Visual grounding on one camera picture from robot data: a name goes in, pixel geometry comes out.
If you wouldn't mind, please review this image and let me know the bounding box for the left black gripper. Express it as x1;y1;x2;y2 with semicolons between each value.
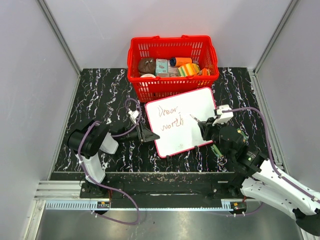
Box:
120;121;160;144

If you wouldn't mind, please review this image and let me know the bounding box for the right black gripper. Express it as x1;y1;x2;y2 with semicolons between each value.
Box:
198;116;231;159

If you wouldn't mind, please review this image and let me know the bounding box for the red whiteboard marker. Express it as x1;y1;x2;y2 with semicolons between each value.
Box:
190;114;201;123

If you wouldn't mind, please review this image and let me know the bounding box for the pink framed whiteboard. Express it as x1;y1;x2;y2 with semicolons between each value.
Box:
145;87;216;158

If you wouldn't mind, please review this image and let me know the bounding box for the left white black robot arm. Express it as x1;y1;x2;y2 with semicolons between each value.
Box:
67;120;160;198

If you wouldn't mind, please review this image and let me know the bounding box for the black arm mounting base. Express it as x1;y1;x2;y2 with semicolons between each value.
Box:
79;171;258;201

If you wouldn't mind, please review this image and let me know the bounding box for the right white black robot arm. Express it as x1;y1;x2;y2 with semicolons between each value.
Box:
197;118;320;236

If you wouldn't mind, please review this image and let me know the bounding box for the red plastic shopping basket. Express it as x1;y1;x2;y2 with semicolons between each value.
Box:
127;35;220;103

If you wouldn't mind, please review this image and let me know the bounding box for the orange snack packet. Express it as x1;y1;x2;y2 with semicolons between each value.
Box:
197;68;210;76

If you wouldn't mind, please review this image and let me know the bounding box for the yellow sponge pack in basket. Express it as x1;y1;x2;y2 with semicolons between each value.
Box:
177;63;201;77

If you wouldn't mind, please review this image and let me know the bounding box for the white round lid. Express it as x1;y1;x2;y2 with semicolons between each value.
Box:
140;73;156;78

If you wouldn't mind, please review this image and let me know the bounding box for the pink small box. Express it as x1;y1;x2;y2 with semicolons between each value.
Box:
168;64;179;77

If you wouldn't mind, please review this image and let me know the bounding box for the orange blue can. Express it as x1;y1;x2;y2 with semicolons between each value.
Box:
169;57;193;68

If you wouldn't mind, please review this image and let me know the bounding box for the brown chocolate muffin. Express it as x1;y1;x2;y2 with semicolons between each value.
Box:
138;57;156;76

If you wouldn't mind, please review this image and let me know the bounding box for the teal small box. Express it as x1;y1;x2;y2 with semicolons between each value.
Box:
155;58;170;78

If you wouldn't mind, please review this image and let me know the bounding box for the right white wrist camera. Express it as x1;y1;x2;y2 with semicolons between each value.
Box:
212;104;234;126

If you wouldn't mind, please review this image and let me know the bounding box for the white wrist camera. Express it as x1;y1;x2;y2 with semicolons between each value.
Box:
128;110;140;124
212;104;234;126

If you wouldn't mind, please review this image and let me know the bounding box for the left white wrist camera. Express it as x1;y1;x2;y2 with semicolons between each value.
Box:
128;110;140;124

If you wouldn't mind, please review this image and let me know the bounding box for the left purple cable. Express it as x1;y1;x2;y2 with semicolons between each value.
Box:
77;98;143;183

